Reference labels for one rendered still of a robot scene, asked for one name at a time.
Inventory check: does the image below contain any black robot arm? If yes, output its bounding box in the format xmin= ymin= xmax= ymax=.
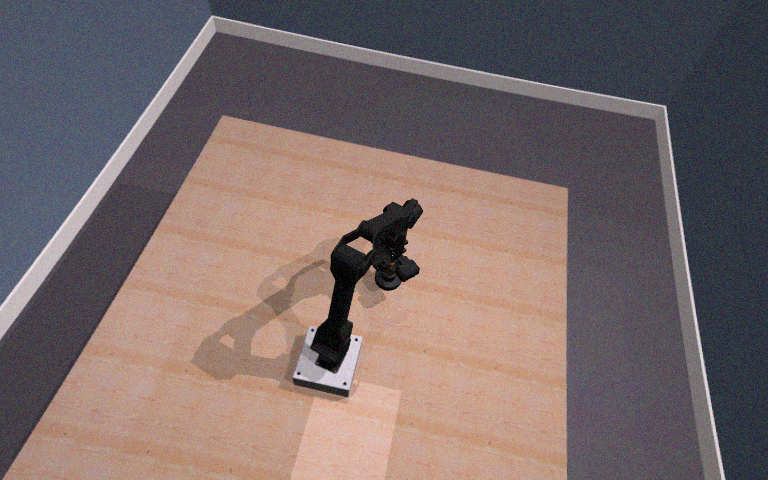
xmin=310 ymin=198 xmax=423 ymax=374

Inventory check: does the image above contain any dark grey round pedestal with shaft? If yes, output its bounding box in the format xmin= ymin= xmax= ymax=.
xmin=375 ymin=270 xmax=401 ymax=291

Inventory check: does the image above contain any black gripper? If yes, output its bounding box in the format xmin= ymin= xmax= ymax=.
xmin=376 ymin=237 xmax=420 ymax=282

